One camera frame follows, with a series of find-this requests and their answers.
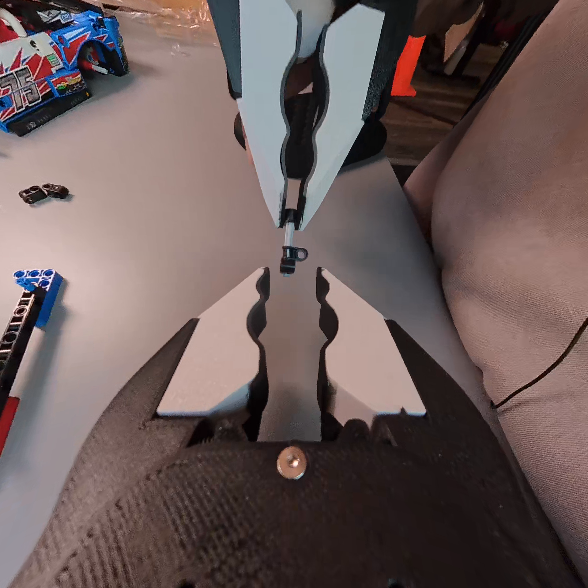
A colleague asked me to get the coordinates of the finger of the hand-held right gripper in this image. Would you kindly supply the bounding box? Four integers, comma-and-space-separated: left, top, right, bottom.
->
230, 0, 302, 229
296, 2, 386, 231

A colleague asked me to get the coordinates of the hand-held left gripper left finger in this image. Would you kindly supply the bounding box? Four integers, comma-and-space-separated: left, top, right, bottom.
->
156, 266, 271, 419

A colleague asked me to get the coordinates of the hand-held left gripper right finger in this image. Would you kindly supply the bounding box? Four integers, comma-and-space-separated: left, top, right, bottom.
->
316, 267, 428, 428

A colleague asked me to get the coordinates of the small black lego axle assembly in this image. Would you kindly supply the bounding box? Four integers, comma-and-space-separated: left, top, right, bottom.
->
279, 208, 309, 278

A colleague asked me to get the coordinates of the black blue red lego beam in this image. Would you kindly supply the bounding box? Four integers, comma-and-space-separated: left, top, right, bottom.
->
0, 269, 64, 453

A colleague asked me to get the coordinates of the blue white red lego car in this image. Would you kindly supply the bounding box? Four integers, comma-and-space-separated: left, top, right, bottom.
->
0, 0, 130, 138

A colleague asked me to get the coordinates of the orange traffic cone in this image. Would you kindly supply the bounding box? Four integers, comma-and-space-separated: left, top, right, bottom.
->
390, 34, 426, 97

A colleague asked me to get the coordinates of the black tripod stand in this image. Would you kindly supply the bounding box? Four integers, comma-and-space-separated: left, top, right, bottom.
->
473, 0, 559, 99

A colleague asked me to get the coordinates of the thin black cable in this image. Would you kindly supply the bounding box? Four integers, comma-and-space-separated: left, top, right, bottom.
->
489, 317, 588, 410

